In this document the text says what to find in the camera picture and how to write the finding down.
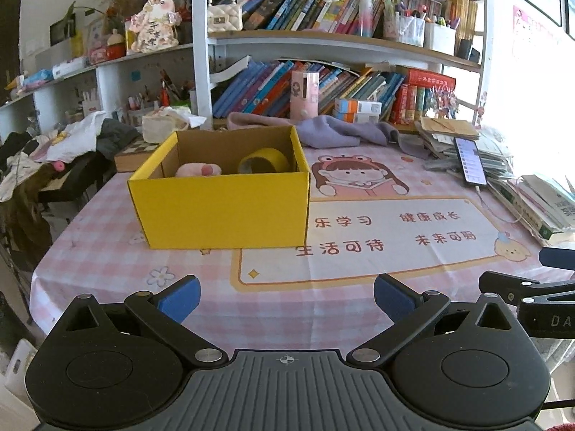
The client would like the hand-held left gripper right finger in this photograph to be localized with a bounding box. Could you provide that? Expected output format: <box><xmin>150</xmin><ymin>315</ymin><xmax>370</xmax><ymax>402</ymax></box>
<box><xmin>345</xmin><ymin>273</ymin><xmax>526</xmax><ymax>365</ymax></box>

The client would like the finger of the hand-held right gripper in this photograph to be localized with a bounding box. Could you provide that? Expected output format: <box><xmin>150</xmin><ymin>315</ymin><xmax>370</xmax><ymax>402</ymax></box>
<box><xmin>538</xmin><ymin>247</ymin><xmax>575</xmax><ymax>271</ymax></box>
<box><xmin>478</xmin><ymin>270</ymin><xmax>575</xmax><ymax>308</ymax></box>

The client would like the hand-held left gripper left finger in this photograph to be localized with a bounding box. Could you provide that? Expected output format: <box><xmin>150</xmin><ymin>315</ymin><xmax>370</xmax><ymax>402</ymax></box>
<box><xmin>40</xmin><ymin>275</ymin><xmax>230</xmax><ymax>365</ymax></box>

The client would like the yellow cardboard box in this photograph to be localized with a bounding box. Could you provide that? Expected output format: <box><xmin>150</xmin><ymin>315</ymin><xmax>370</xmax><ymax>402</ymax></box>
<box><xmin>127</xmin><ymin>126</ymin><xmax>312</xmax><ymax>251</ymax></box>

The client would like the pink plush paw toy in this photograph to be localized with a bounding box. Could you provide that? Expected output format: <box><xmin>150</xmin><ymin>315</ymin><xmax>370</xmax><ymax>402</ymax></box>
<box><xmin>175</xmin><ymin>163</ymin><xmax>223</xmax><ymax>179</ymax></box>

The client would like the yellow tape roll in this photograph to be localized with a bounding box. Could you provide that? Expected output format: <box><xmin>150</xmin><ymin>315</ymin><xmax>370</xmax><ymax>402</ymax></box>
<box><xmin>237</xmin><ymin>147</ymin><xmax>290</xmax><ymax>175</ymax></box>

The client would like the stack of books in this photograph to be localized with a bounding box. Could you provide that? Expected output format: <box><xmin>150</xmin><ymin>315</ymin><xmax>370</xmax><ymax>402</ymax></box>
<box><xmin>487</xmin><ymin>174</ymin><xmax>575</xmax><ymax>245</ymax></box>

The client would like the pink checked printed tablecloth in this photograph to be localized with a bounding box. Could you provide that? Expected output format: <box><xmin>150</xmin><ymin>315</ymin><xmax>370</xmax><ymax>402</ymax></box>
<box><xmin>31</xmin><ymin>144</ymin><xmax>575</xmax><ymax>360</ymax></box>

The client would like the black smartphone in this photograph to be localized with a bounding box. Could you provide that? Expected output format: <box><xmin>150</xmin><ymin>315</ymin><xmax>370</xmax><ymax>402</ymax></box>
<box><xmin>454</xmin><ymin>137</ymin><xmax>488</xmax><ymax>188</ymax></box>

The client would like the wooden chequered box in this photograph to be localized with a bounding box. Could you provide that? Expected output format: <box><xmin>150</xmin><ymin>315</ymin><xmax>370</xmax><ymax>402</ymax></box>
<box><xmin>114</xmin><ymin>137</ymin><xmax>158</xmax><ymax>173</ymax></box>

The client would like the brown envelope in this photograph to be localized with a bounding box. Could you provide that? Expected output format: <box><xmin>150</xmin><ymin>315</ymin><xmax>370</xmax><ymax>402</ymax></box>
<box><xmin>415</xmin><ymin>117</ymin><xmax>480</xmax><ymax>141</ymax></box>

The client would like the white tissue pack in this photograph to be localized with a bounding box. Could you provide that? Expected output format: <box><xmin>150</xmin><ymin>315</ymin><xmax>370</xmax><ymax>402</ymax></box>
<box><xmin>141</xmin><ymin>107</ymin><xmax>207</xmax><ymax>144</ymax></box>

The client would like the dark grey garment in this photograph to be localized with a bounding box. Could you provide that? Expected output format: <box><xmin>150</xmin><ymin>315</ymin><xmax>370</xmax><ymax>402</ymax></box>
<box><xmin>96</xmin><ymin>119</ymin><xmax>140</xmax><ymax>160</ymax></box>

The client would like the dark brown cloth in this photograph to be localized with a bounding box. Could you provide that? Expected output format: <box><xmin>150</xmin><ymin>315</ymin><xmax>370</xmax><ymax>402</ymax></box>
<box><xmin>0</xmin><ymin>175</ymin><xmax>59</xmax><ymax>256</ymax></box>

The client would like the purple cloth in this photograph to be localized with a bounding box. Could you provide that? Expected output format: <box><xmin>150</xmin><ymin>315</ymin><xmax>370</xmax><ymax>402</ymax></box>
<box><xmin>227</xmin><ymin>111</ymin><xmax>432</xmax><ymax>160</ymax></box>

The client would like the orange blue white carton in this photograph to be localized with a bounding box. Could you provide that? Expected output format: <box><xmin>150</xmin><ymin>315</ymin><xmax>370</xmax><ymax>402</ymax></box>
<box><xmin>333</xmin><ymin>112</ymin><xmax>380</xmax><ymax>124</ymax></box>
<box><xmin>335</xmin><ymin>99</ymin><xmax>382</xmax><ymax>115</ymax></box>

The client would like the colourful ornament cluster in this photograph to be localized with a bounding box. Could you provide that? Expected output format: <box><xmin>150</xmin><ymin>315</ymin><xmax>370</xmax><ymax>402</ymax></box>
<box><xmin>422</xmin><ymin>87</ymin><xmax>459</xmax><ymax>120</ymax></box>

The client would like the white crumpled cloth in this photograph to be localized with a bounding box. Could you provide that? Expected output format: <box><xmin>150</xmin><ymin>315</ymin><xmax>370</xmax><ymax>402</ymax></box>
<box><xmin>33</xmin><ymin>110</ymin><xmax>109</xmax><ymax>162</ymax></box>

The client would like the bunch of pens and brushes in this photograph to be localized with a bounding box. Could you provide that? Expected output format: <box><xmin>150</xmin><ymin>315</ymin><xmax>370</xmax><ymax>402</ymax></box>
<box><xmin>126</xmin><ymin>69</ymin><xmax>194</xmax><ymax>113</ymax></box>

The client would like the pink rectangular box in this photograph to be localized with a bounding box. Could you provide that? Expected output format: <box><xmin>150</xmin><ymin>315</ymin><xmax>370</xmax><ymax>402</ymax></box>
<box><xmin>290</xmin><ymin>71</ymin><xmax>321</xmax><ymax>120</ymax></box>

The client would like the row of leaning colourful books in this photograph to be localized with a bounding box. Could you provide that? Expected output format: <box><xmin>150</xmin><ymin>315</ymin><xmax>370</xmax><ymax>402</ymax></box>
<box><xmin>211</xmin><ymin>58</ymin><xmax>427</xmax><ymax>124</ymax></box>

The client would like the red thick book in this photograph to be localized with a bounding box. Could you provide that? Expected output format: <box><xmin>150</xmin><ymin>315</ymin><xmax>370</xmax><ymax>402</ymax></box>
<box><xmin>402</xmin><ymin>66</ymin><xmax>456</xmax><ymax>88</ymax></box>

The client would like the white low shelf unit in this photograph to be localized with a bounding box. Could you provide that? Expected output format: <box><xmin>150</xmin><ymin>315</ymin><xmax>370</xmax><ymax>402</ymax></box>
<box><xmin>0</xmin><ymin>42</ymin><xmax>194</xmax><ymax>135</ymax></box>

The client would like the black small device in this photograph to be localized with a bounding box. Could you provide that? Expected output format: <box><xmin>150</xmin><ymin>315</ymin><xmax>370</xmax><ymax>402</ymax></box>
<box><xmin>457</xmin><ymin>38</ymin><xmax>481</xmax><ymax>64</ymax></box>

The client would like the white pen box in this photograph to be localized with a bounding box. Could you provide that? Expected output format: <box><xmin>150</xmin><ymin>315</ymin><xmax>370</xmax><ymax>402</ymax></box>
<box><xmin>423</xmin><ymin>20</ymin><xmax>456</xmax><ymax>56</ymax></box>

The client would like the white flat box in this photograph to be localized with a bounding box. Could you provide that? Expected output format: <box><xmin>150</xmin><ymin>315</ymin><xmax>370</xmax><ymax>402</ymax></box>
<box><xmin>51</xmin><ymin>56</ymin><xmax>88</xmax><ymax>79</ymax></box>

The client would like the row of yellow books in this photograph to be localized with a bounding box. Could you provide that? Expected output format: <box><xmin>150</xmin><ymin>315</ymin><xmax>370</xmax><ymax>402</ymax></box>
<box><xmin>445</xmin><ymin>0</ymin><xmax>479</xmax><ymax>43</ymax></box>

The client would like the red white small figure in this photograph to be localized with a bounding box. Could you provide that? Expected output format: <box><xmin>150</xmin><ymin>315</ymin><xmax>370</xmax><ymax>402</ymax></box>
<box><xmin>105</xmin><ymin>29</ymin><xmax>127</xmax><ymax>59</ymax></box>

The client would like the blue tissue pack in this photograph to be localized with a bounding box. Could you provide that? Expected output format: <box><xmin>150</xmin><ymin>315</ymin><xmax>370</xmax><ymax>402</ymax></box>
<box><xmin>20</xmin><ymin>69</ymin><xmax>55</xmax><ymax>91</ymax></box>

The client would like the clear pen holder with pens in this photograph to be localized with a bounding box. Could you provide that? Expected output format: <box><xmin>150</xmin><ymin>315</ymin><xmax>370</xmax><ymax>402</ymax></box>
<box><xmin>384</xmin><ymin>0</ymin><xmax>425</xmax><ymax>48</ymax></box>

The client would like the pink cat doll figure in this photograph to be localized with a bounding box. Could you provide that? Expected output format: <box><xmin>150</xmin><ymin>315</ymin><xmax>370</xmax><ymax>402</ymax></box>
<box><xmin>125</xmin><ymin>0</ymin><xmax>180</xmax><ymax>52</ymax></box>

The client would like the pastel rainbow cylinder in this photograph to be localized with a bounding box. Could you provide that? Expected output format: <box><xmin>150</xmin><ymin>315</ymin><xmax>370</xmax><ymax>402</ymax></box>
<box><xmin>357</xmin><ymin>0</ymin><xmax>374</xmax><ymax>37</ymax></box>

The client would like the white quilted handbag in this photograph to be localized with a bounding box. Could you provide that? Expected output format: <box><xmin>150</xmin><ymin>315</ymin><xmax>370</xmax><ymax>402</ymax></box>
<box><xmin>207</xmin><ymin>0</ymin><xmax>243</xmax><ymax>32</ymax></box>

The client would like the row of upright colourful books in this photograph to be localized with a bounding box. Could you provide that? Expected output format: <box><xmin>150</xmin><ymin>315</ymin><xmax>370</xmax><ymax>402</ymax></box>
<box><xmin>243</xmin><ymin>0</ymin><xmax>391</xmax><ymax>34</ymax></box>

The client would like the white charging cable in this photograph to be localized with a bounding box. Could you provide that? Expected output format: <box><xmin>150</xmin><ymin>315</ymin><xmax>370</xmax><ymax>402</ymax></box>
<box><xmin>476</xmin><ymin>186</ymin><xmax>526</xmax><ymax>225</ymax></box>

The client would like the pink alphabet wall poster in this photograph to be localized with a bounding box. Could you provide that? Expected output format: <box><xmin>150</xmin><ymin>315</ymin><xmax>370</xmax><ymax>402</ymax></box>
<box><xmin>512</xmin><ymin>5</ymin><xmax>562</xmax><ymax>55</ymax></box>

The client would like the white bookshelf frame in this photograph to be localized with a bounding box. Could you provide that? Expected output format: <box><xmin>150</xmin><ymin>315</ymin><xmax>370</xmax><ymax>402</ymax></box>
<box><xmin>191</xmin><ymin>0</ymin><xmax>488</xmax><ymax>135</ymax></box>

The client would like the small black picture frame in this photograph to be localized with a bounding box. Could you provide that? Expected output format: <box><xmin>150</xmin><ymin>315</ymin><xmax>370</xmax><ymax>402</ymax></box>
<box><xmin>49</xmin><ymin>13</ymin><xmax>77</xmax><ymax>46</ymax></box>

